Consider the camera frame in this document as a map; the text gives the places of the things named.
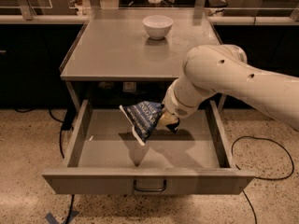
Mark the white ceramic bowl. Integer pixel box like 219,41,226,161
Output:
143,15,173,40

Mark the grey metal counter table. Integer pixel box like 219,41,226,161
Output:
61,8,223,110

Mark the black cable left floor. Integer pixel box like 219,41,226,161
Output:
13,106,76,224

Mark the metal drawer handle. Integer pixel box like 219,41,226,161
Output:
133,180,167,192

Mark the black cable floor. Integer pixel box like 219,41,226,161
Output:
231,135,295,224
13,106,76,224

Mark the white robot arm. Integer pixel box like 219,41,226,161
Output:
163,45,299,131

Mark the black cable right floor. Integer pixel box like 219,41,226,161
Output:
231,135,295,224

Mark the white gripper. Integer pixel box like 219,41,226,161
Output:
158,84,203,131

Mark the blue tape cross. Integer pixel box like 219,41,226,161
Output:
45,210,79,224

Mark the dark cabinet left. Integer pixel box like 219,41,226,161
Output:
0,24,81,108

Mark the grey open drawer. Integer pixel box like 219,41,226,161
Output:
43,101,254,195

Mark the blue chip bag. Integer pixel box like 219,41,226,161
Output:
119,101,166,146

